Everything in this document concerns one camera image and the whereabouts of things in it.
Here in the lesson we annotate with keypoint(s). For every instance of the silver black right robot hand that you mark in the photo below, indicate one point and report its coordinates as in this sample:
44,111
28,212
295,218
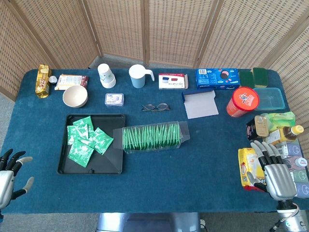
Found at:
280,180

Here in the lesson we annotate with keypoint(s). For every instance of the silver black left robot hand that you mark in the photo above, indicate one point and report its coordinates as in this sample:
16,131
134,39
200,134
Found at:
6,183

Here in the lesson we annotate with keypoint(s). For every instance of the clear box of green sachets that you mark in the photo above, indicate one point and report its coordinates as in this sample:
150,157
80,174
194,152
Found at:
183,130

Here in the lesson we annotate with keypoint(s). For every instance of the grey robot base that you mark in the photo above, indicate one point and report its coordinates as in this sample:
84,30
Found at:
144,223

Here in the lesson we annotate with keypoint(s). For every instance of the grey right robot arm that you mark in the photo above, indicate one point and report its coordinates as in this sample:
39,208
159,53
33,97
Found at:
292,217

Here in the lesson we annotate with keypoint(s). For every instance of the yellow snack bag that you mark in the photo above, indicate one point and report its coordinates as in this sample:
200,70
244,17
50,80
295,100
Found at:
248,166

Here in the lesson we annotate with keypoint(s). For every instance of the black snack packet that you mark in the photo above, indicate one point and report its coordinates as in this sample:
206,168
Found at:
251,131

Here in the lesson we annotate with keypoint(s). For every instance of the red snack canister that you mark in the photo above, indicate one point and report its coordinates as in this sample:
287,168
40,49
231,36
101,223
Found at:
243,100

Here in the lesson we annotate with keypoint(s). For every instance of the black plastic tray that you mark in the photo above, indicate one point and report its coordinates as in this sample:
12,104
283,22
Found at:
103,164

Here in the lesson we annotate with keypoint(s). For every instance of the blue Oreo cookie box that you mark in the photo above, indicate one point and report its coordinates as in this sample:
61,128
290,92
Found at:
214,78

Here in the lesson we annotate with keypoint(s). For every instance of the white and maroon food packet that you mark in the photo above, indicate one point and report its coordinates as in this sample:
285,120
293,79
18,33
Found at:
70,81

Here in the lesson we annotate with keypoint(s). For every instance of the small clear cotton swab box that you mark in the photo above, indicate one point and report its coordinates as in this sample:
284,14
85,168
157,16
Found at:
114,100

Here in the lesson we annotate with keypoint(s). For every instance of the row of green sachets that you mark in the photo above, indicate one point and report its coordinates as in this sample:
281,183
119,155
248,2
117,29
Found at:
137,137

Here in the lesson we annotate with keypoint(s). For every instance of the white box red blue print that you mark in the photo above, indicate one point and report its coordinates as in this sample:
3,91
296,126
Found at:
172,81

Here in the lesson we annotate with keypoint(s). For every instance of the green tissue pack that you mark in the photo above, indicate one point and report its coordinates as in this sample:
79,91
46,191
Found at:
299,176

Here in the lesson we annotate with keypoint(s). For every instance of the purple tissue pack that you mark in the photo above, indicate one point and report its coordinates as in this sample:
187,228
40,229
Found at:
303,189

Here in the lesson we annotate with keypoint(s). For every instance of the clear water bottle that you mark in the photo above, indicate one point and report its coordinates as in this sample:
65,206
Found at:
300,162

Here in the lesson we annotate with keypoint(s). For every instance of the white printed paper strip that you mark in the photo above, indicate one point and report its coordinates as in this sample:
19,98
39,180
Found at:
282,149

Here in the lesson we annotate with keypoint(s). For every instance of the pale blue tissue pack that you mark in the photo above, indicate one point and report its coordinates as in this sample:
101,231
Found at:
295,150

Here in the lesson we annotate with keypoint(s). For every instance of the yellow bottle yellow cap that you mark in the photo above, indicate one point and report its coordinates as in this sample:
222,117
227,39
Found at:
280,136

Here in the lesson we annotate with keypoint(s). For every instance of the gold flat tin can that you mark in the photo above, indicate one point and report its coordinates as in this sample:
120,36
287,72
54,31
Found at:
262,125

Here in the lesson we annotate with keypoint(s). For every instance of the green wet wipes pack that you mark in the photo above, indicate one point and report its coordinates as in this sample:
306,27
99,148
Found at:
281,119

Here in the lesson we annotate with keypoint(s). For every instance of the teal transparent food container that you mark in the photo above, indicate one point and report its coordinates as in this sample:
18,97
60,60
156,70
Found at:
271,99

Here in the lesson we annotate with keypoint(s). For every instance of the green yellow sponge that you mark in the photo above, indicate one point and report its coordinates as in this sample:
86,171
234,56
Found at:
246,79
260,76

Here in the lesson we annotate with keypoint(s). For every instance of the blue grey paper folder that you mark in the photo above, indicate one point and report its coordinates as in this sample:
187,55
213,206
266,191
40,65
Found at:
201,106

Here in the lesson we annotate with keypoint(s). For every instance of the gold biscuit pack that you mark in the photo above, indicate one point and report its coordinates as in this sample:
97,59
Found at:
43,82

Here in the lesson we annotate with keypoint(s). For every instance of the beige bowl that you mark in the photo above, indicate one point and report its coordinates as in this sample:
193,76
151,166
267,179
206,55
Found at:
75,96

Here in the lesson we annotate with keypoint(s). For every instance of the blue table cloth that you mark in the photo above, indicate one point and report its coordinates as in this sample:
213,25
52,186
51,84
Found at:
169,181

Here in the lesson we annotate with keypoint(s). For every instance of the small white round cap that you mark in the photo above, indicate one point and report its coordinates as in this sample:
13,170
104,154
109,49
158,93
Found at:
52,79

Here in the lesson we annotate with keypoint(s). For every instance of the white paper cup stack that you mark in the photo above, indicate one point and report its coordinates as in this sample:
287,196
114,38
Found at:
106,76

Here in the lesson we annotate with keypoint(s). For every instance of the wicker folding screen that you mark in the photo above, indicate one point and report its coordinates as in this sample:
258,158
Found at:
169,29

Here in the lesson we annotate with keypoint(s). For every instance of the dark frame eyeglasses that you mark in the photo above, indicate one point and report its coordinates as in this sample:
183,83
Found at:
159,106

